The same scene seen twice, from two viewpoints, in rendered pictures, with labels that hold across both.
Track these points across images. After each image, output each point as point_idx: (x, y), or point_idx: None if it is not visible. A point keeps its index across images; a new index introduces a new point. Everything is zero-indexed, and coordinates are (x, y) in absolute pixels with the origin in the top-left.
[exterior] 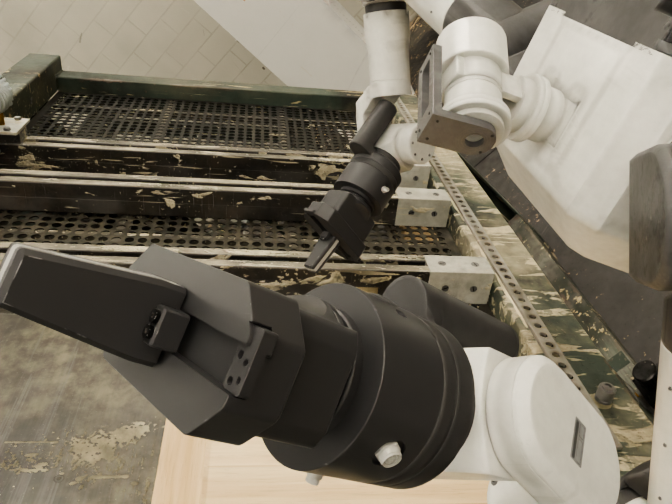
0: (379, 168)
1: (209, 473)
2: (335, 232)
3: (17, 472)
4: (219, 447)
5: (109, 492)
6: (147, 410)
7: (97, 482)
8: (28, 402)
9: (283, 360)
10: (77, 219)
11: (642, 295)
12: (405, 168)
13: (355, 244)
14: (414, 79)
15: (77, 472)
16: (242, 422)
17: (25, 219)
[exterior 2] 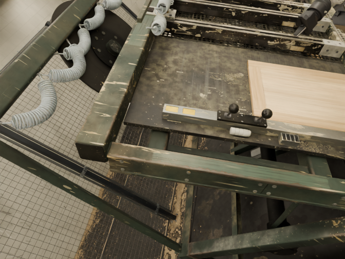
0: (325, 4)
1: (263, 86)
2: (306, 24)
3: (214, 79)
4: (264, 81)
5: (238, 87)
6: (242, 71)
7: (234, 84)
8: (210, 64)
9: None
10: (204, 16)
11: None
12: (332, 5)
13: (310, 29)
14: None
15: (229, 81)
16: None
17: (189, 15)
